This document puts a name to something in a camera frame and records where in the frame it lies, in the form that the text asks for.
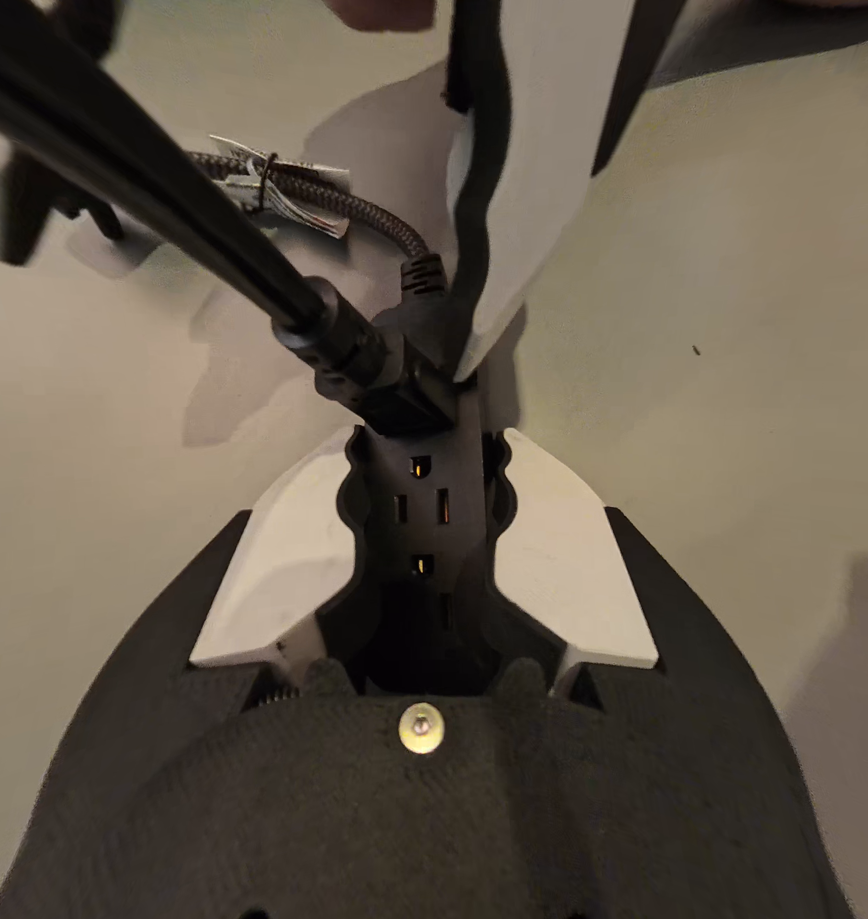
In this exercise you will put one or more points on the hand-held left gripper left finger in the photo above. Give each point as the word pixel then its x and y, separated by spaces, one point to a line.
pixel 290 567

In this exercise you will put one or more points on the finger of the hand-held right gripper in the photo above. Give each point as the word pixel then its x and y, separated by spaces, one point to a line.
pixel 548 143

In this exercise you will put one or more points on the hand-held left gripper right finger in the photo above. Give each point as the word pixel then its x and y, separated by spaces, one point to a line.
pixel 570 574

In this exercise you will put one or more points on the black power strip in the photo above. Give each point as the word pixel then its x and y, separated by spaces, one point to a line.
pixel 462 445

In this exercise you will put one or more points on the person's right hand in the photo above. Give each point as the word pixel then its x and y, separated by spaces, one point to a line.
pixel 383 14

